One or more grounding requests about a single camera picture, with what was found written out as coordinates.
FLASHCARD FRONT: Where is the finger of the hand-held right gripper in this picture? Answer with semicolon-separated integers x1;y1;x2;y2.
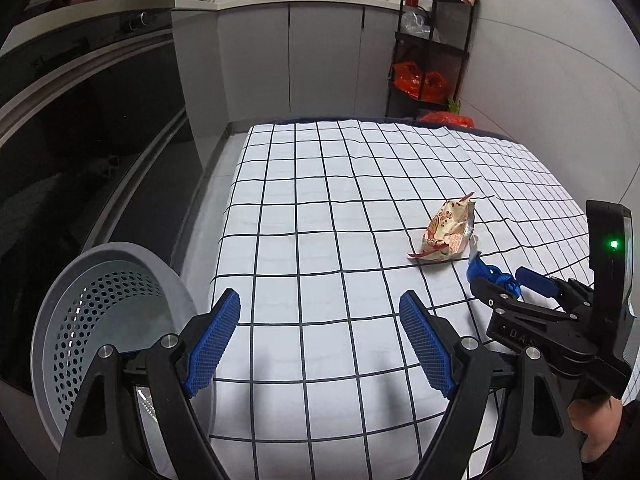
466;259;526;313
515;266;594;317

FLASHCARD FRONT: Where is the grey kitchen cabinet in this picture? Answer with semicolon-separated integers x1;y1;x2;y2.
171;0;407;133

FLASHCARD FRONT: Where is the red plastic bag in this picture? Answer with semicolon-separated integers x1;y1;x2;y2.
422;71;448;101
419;111;476;129
392;61;425;99

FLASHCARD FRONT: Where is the black storage rack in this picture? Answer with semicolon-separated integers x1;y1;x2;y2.
385;0;477;121

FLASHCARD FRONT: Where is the clear plastic bag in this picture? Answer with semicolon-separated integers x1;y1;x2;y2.
401;6;442;44

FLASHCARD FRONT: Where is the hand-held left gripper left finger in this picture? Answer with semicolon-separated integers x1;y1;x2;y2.
56;287;242;480

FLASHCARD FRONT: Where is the person's right hand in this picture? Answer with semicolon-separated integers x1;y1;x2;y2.
567;397;624;467

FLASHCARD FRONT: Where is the person's right forearm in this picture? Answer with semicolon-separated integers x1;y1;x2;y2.
582;400;640;480

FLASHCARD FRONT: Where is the red beige snack wrapper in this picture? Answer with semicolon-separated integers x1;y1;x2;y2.
407;191;481;264

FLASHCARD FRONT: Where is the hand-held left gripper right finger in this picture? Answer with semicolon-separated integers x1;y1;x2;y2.
398;290;586;480

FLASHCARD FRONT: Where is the grey perforated basket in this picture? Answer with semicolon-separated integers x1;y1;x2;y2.
31;242;217;453

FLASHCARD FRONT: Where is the white checked tablecloth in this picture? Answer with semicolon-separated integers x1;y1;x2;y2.
180;119;601;480

